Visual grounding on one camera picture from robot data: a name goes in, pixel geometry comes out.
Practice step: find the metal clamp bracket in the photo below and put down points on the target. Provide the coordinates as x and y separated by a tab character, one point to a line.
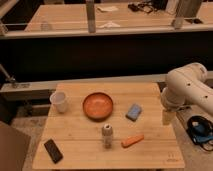
12	80

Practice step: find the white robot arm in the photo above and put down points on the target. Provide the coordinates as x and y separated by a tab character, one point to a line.
186	83

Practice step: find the grey metal post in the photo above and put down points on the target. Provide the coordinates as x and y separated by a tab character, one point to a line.
90	16
187	11

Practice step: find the blue sponge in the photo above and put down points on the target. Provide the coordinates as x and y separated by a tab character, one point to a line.
134	112

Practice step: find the grey right metal post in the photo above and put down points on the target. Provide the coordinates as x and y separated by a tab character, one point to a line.
187	11

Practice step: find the small clear background bottle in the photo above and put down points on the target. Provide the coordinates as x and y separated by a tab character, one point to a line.
44	25

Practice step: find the black smartphone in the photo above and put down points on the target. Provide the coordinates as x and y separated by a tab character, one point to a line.
53	151

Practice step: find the orange bowl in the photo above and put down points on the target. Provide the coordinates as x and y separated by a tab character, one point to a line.
97	106

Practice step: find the orange carrot toy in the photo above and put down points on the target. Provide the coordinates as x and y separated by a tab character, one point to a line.
131	140

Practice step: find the brown cardboard box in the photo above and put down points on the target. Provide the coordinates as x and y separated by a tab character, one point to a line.
13	148

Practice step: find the white paper sheet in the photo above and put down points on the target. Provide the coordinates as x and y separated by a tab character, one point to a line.
109	24

